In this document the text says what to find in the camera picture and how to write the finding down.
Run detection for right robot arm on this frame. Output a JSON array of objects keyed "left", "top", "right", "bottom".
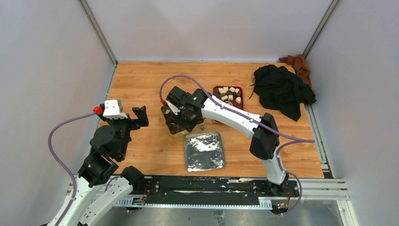
[{"left": 166, "top": 86, "right": 288, "bottom": 197}]

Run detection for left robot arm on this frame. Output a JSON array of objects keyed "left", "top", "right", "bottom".
[{"left": 48, "top": 100, "right": 149, "bottom": 226}]

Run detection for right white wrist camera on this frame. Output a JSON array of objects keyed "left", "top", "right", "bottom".
[{"left": 165, "top": 86, "right": 191, "bottom": 115}]

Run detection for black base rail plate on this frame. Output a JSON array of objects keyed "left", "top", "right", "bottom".
[{"left": 130, "top": 175, "right": 299, "bottom": 207}]

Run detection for red chocolate tray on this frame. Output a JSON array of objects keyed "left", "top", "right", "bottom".
[{"left": 212, "top": 86, "right": 244, "bottom": 110}]

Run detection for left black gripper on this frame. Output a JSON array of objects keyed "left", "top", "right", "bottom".
[{"left": 98, "top": 105, "right": 148, "bottom": 158}]

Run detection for gold chocolate tin box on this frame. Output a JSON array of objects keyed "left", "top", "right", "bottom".
[{"left": 160, "top": 106, "right": 202, "bottom": 140}]

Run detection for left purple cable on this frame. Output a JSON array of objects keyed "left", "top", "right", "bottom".
[{"left": 47, "top": 112, "right": 104, "bottom": 226}]

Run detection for silver tin lid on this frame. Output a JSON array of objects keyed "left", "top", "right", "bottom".
[{"left": 184, "top": 132, "right": 226, "bottom": 172}]

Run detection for brown cloth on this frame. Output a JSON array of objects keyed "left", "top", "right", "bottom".
[{"left": 279, "top": 54, "right": 312, "bottom": 87}]

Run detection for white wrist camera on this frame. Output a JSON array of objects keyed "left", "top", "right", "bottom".
[
  {"left": 165, "top": 86, "right": 191, "bottom": 115},
  {"left": 93, "top": 99, "right": 128, "bottom": 120}
]

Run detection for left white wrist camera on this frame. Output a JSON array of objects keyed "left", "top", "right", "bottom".
[{"left": 93, "top": 99, "right": 128, "bottom": 120}]

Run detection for black cloth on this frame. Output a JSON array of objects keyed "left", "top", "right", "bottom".
[{"left": 252, "top": 65, "right": 316, "bottom": 121}]

